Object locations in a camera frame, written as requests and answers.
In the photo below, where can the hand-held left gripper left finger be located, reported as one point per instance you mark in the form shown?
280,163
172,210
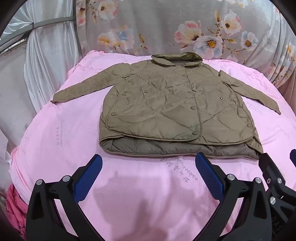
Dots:
89,176

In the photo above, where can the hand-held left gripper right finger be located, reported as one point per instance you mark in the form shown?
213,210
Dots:
209,176

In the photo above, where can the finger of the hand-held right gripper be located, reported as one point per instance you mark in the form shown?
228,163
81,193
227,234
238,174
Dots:
293,158
270,170

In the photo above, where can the white curtain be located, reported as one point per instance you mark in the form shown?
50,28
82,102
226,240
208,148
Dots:
46,60

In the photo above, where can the red cloth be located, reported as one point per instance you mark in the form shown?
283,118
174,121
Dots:
15,208

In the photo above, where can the olive quilted jacket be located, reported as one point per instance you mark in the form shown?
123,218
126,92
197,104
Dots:
161,99

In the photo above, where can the grey floral bed sheet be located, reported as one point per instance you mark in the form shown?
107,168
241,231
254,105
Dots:
161,27

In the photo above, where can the grey metal rail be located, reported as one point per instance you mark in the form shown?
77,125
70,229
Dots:
53,22

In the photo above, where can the pink printed blanket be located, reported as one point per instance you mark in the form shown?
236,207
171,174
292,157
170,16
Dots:
69,139

